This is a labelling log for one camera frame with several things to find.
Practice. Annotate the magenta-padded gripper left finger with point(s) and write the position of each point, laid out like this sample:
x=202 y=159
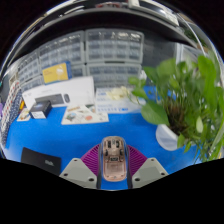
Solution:
x=78 y=170

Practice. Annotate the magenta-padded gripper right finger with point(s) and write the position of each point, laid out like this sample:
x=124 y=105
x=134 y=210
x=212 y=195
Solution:
x=150 y=170

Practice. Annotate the black mouse pad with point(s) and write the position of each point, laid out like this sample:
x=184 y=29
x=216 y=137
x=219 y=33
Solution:
x=36 y=158

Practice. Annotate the green plant in white pot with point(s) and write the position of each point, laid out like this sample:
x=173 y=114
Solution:
x=166 y=136

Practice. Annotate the illustrated picture sheet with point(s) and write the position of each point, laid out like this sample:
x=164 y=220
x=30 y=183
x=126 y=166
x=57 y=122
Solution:
x=24 y=115
x=83 y=115

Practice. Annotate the white tissue box blue print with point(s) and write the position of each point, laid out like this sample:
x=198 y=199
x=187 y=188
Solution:
x=110 y=105

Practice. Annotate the small black box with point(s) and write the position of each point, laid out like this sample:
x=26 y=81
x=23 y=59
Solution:
x=40 y=108

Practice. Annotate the long white keyboard box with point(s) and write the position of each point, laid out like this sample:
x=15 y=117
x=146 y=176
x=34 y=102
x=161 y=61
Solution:
x=80 y=88

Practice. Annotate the navy dotted cloth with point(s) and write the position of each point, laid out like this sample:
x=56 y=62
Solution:
x=10 y=120

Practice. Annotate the white dotted cloth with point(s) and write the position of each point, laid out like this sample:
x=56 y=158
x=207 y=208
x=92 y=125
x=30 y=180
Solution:
x=14 y=93

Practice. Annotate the yellow and blue box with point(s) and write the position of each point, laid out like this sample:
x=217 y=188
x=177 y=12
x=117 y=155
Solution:
x=55 y=72

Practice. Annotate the black wall shelf unit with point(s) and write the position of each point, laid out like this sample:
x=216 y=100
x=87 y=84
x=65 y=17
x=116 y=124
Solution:
x=100 y=18

